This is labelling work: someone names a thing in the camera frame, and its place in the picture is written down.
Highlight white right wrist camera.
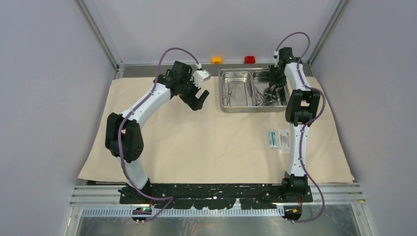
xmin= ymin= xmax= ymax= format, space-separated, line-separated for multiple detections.
xmin=273 ymin=51 xmax=280 ymax=67

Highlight green white sterile packet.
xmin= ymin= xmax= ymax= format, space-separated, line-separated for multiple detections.
xmin=267 ymin=130 xmax=279 ymax=148

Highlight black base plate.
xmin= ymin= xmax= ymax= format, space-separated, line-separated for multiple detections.
xmin=118 ymin=183 xmax=313 ymax=209

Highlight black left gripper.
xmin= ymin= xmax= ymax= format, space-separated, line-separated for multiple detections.
xmin=179 ymin=74 xmax=209 ymax=111

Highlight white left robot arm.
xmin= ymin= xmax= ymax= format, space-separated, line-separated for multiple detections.
xmin=105 ymin=61 xmax=210 ymax=204

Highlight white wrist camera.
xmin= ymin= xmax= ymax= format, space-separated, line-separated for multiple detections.
xmin=273 ymin=51 xmax=280 ymax=67
xmin=192 ymin=63 xmax=211 ymax=89

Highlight steel scissors pile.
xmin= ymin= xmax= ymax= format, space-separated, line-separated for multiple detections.
xmin=254 ymin=85 xmax=287 ymax=106

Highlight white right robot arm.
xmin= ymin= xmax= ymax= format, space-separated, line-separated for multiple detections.
xmin=269 ymin=47 xmax=321 ymax=202

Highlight steel forceps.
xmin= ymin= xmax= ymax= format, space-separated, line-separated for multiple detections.
xmin=226 ymin=81 xmax=237 ymax=106

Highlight yellow block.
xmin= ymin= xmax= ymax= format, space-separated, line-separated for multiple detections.
xmin=211 ymin=57 xmax=223 ymax=64

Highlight red block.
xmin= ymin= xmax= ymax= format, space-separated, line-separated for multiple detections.
xmin=244 ymin=56 xmax=256 ymax=64

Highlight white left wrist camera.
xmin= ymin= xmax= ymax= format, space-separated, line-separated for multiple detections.
xmin=192 ymin=63 xmax=211 ymax=89

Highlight steel mesh instrument tray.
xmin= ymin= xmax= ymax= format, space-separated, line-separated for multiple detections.
xmin=218 ymin=68 xmax=290 ymax=113

